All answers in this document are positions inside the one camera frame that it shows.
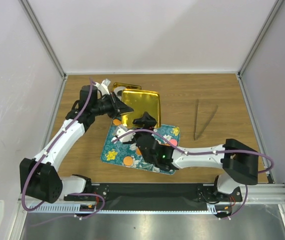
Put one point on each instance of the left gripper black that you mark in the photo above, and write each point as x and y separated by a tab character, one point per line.
117	105

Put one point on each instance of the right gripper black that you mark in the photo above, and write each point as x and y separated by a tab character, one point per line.
147	120

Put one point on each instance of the gold tin lid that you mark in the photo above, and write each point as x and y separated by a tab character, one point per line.
141	101

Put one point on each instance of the metal tongs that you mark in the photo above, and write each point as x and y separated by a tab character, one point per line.
204	114

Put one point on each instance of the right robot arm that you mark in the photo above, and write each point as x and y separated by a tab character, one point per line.
239	161

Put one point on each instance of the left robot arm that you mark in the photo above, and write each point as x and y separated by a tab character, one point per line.
39	177

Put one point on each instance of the orange fish cookie left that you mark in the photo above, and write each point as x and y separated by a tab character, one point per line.
116	122

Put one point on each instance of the white paper cup back-left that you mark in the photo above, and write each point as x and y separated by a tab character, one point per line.
119	91

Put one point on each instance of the square cookie tin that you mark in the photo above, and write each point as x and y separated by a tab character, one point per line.
128	86

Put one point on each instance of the pink round cookie upper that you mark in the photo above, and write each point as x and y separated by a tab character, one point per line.
173	142

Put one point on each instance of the teal floral tray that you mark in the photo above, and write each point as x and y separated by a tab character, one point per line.
114	153

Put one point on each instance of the orange dotted cookie front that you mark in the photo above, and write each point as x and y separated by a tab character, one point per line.
128	161

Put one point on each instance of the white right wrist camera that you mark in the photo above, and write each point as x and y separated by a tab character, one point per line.
123	134

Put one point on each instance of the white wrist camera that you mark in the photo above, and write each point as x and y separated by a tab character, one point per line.
103	87
123	134

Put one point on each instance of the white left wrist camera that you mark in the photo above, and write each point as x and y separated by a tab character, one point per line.
103	87

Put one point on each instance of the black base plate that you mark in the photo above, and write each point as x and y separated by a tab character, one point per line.
161	196

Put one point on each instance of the aluminium frame rail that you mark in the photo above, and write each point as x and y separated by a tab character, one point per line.
83	205

